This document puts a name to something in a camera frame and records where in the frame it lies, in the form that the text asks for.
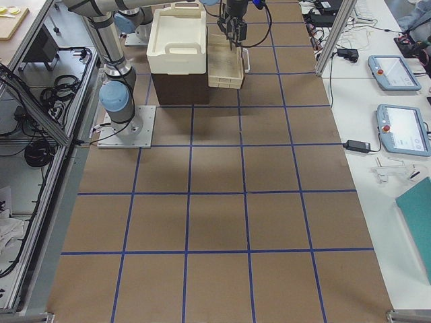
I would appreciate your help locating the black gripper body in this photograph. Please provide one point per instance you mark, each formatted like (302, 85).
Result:
(236, 7)

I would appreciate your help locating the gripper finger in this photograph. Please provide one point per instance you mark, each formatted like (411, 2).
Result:
(240, 30)
(223, 26)

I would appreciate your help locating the wooden drawer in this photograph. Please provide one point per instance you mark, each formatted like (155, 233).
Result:
(226, 67)

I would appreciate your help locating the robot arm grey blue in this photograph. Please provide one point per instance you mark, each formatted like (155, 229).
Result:
(104, 20)

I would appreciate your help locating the dark brown drawer cabinet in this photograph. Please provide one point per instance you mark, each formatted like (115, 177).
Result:
(181, 90)

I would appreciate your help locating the white plastic tray box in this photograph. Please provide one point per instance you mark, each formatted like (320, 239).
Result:
(178, 41)

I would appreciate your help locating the black charger block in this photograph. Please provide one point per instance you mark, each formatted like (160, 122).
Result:
(348, 54)

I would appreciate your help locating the upper teach pendant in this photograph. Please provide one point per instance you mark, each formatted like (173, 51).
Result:
(393, 73)

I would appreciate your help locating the teach pendant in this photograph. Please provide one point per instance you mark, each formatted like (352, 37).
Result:
(393, 73)
(402, 130)

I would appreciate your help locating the black power brick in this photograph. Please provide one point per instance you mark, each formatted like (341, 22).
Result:
(357, 146)

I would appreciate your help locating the lower teach pendant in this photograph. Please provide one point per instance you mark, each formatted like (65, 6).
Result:
(402, 130)

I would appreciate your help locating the wooden board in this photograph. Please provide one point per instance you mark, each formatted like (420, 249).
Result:
(11, 20)

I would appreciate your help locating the teal folder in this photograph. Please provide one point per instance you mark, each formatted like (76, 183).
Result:
(415, 207)

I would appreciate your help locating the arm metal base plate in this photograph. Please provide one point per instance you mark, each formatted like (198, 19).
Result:
(137, 134)
(137, 40)

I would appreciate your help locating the aluminium frame post right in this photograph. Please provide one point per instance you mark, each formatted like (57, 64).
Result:
(337, 28)

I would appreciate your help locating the clear acrylic bracket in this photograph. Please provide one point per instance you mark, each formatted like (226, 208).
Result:
(400, 170)

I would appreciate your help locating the aluminium frame rail left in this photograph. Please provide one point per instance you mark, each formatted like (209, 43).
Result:
(19, 90)

